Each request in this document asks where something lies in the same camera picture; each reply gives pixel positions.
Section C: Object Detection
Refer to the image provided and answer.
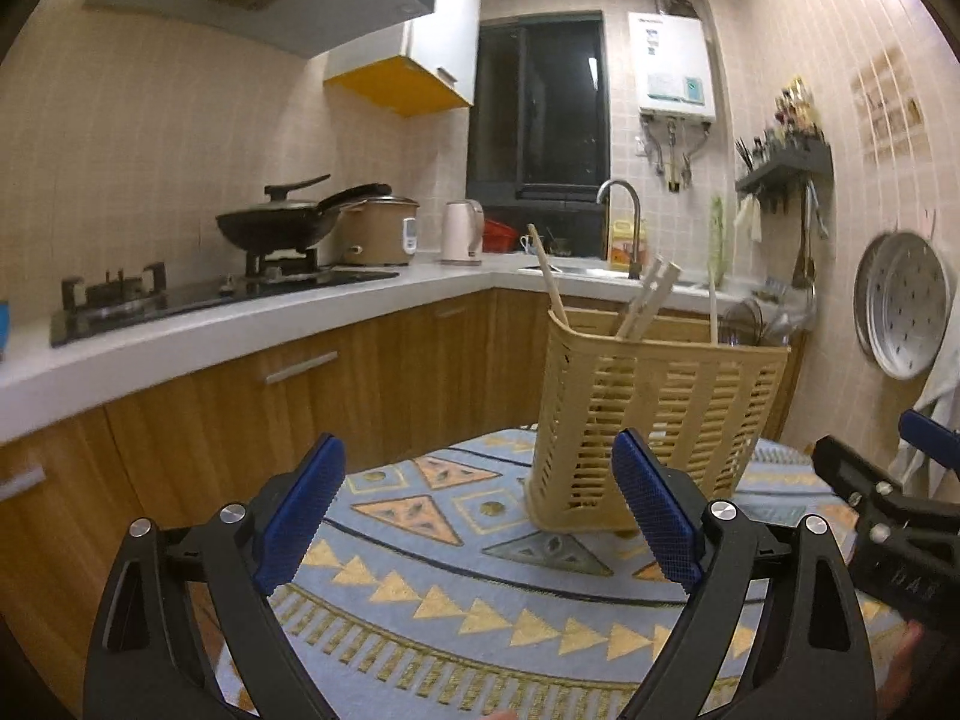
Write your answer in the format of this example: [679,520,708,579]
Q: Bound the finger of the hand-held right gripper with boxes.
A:
[812,435,960,535]
[898,410,960,478]

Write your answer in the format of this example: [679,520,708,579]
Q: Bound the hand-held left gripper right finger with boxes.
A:
[611,429,878,720]

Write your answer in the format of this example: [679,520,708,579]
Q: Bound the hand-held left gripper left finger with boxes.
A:
[82,433,347,720]

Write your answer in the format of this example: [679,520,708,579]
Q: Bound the beige plastic utensil basket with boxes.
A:
[523,306,792,541]

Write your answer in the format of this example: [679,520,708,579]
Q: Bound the hanging ladle and utensils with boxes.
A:
[808,180,832,241]

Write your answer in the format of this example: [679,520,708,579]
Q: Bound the person's right hand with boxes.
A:
[881,621,931,720]

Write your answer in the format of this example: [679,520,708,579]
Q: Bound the white towel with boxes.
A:
[896,352,960,488]

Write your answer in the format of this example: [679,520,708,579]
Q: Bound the wooden base cabinets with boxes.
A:
[0,255,811,616]

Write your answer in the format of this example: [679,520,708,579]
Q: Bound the round metal steamer tray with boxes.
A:
[853,234,901,361]
[866,232,952,381]

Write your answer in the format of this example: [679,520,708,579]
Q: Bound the blue patterned tablecloth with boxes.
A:
[187,427,912,720]

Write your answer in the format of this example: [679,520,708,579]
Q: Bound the black gas stove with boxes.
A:
[51,251,400,348]

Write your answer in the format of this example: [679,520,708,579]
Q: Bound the steel sink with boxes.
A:
[519,261,635,276]

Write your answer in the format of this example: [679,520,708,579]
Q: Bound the yellow detergent bottle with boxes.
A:
[607,219,647,272]

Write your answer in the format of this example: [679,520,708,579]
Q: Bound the green bottle brush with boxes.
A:
[709,197,728,278]

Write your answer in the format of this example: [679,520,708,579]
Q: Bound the white hanging cloth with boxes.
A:
[735,193,763,243]

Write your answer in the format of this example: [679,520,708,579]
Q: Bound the black wok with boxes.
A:
[216,182,392,254]

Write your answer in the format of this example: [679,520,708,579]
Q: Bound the brown rice cooker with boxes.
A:
[334,195,419,268]

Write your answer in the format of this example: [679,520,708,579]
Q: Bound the chrome faucet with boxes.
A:
[597,180,644,280]

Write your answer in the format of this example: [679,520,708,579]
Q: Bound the black wok lid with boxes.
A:
[225,174,332,220]

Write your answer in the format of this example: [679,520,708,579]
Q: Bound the white electric kettle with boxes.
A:
[439,199,485,266]

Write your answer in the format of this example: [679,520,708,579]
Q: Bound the chopstick holder with chopsticks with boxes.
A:
[736,131,773,170]

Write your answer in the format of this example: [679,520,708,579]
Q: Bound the row of condiment bottles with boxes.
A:
[776,76,824,148]

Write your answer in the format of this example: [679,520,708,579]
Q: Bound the dark window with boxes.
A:
[466,11,610,205]

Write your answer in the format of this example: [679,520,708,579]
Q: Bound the white water heater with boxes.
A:
[628,11,716,121]

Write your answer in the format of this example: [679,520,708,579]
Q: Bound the wooden spoon handle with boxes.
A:
[527,223,575,332]

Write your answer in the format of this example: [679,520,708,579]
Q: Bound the grey wall shelf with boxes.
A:
[735,144,833,197]

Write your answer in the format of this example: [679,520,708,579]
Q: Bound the metal water heater hoses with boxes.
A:
[645,118,710,193]

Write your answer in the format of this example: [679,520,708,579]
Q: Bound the white wall cabinet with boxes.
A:
[324,0,482,119]

